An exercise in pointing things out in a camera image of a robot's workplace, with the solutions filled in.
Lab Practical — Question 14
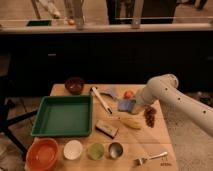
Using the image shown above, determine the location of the green bin on counter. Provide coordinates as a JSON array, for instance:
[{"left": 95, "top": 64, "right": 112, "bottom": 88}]
[{"left": 26, "top": 20, "right": 51, "bottom": 27}]

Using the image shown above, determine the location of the yellow banana toy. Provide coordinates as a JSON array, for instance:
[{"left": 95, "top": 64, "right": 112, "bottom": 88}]
[{"left": 118, "top": 117, "right": 141, "bottom": 130}]

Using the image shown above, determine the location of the white small bowl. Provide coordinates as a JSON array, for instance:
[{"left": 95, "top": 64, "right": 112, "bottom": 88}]
[{"left": 63, "top": 140, "right": 83, "bottom": 160}]

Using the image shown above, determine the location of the grey cloth piece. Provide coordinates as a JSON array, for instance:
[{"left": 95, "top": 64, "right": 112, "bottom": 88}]
[{"left": 100, "top": 87, "right": 117, "bottom": 100}]

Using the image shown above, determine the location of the wooden block brush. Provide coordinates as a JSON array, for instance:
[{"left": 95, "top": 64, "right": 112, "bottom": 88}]
[{"left": 95, "top": 120, "right": 118, "bottom": 138}]

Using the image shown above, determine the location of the white handled knife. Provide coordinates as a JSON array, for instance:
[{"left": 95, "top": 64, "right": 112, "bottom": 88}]
[{"left": 91, "top": 86, "right": 112, "bottom": 114}]

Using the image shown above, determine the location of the black office chair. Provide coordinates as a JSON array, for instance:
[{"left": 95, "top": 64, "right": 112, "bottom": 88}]
[{"left": 0, "top": 76, "right": 37, "bottom": 157}]

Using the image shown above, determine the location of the red tomato toy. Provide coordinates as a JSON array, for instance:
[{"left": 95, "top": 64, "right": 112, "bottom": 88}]
[{"left": 123, "top": 90, "right": 134, "bottom": 99}]

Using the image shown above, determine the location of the small metal cup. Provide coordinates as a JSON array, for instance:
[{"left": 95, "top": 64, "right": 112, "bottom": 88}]
[{"left": 108, "top": 142, "right": 123, "bottom": 159}]

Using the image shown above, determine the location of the silver fork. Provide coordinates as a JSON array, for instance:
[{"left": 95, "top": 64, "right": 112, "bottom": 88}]
[{"left": 134, "top": 152, "right": 168, "bottom": 166}]

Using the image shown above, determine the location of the orange bowl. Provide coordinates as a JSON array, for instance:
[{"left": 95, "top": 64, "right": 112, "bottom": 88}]
[{"left": 26, "top": 138, "right": 59, "bottom": 171}]

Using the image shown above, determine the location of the dark purple bowl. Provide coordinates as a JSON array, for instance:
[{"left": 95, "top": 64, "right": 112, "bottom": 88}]
[{"left": 65, "top": 77, "right": 84, "bottom": 95}]

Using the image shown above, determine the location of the dark counter cabinet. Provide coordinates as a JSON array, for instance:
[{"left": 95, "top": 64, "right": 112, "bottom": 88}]
[{"left": 0, "top": 25, "right": 213, "bottom": 96}]

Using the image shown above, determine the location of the light green cup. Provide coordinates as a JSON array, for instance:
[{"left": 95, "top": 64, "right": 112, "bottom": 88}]
[{"left": 87, "top": 143, "right": 105, "bottom": 160}]

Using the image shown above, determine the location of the green plastic tray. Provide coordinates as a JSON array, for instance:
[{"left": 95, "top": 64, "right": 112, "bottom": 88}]
[{"left": 31, "top": 95, "right": 93, "bottom": 137}]

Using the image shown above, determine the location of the blue sponge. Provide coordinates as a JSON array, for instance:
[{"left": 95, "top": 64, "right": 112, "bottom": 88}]
[{"left": 118, "top": 99, "right": 135, "bottom": 112}]

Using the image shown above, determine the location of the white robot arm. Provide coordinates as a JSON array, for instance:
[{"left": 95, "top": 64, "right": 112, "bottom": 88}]
[{"left": 131, "top": 74, "right": 213, "bottom": 137}]

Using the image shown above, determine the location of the dark red grapes toy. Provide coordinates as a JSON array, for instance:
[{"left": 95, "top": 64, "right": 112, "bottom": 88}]
[{"left": 144, "top": 106, "right": 157, "bottom": 128}]

